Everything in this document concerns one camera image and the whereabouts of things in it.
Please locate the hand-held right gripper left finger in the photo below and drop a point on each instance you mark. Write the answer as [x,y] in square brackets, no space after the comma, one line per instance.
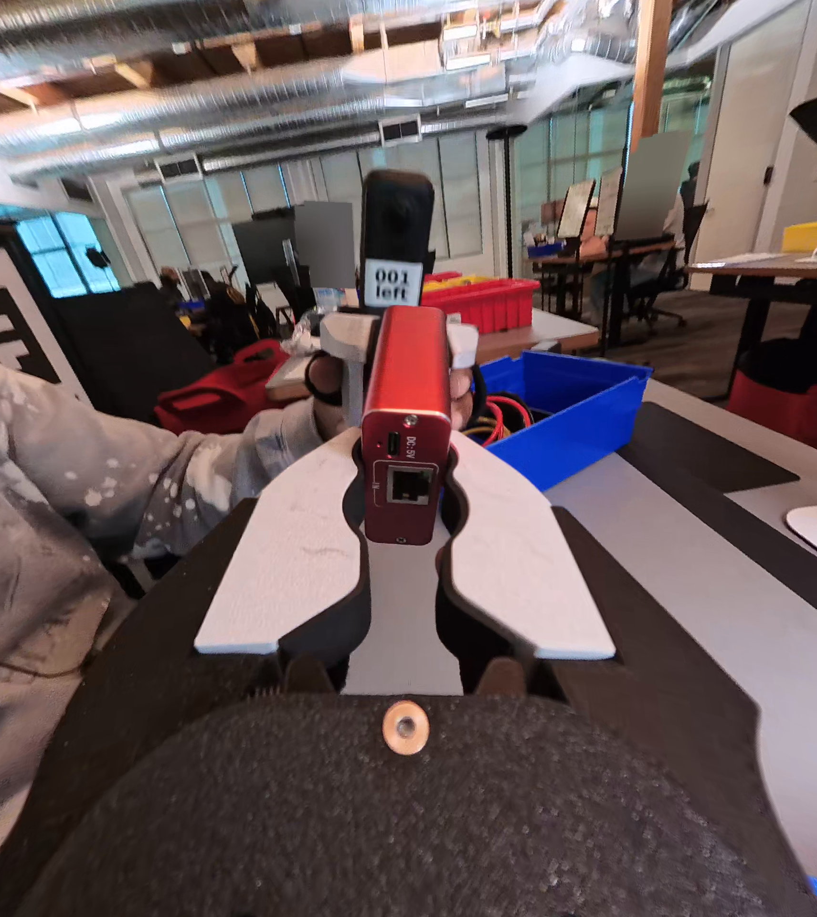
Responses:
[286,566]

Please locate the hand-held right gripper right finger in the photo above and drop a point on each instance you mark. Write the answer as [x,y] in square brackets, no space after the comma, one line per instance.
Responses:
[523,566]

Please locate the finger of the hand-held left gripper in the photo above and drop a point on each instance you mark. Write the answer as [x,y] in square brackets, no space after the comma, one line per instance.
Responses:
[347,335]
[462,345]

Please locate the red ethernet switch box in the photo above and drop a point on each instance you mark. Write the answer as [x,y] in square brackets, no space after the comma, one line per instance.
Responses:
[405,372]

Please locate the person's left forearm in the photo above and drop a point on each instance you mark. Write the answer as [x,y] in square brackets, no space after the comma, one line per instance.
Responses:
[165,465]

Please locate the person's left hand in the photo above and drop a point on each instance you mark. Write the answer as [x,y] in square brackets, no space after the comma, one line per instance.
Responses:
[326,412]

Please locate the red plastic bin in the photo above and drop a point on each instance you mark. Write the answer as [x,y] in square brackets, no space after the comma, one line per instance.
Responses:
[487,308]
[795,415]

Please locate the black monitor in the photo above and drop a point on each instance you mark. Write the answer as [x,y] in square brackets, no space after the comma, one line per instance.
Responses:
[261,247]

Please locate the red bag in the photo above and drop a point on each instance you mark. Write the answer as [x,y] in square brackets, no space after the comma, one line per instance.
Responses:
[215,401]

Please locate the wooden background desk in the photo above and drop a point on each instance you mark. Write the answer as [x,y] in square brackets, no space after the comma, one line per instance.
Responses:
[759,266]

